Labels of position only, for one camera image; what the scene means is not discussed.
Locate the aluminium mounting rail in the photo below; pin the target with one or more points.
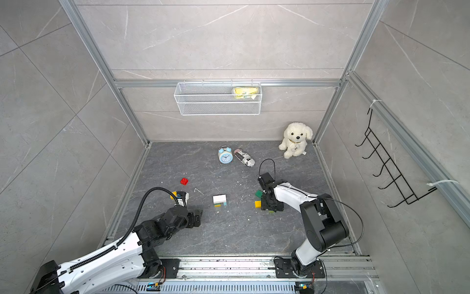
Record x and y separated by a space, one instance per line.
338 267

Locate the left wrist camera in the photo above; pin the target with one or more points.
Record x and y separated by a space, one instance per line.
182 198

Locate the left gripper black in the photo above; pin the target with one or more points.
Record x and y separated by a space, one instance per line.
191 222

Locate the white plush dog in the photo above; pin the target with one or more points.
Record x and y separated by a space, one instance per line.
295 139

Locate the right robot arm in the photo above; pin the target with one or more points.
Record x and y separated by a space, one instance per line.
323 222

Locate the white wire mesh basket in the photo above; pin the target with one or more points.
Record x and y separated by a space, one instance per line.
215 99

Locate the blue alarm clock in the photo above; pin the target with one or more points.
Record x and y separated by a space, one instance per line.
225 155

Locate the red lego brick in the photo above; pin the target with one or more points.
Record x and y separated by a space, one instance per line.
184 181

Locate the black wire hook rack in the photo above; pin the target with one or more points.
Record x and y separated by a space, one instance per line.
389 167

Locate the yellow sponge in basket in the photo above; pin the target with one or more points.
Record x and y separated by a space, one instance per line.
245 92

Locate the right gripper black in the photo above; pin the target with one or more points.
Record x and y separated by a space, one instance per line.
264 205

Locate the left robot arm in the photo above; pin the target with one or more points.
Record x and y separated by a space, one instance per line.
133 256

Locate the cream long lego brick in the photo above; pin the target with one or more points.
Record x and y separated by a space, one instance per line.
219 199

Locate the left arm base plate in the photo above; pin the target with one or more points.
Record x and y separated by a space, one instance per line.
170 266

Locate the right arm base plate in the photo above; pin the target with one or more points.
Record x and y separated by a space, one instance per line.
292 268

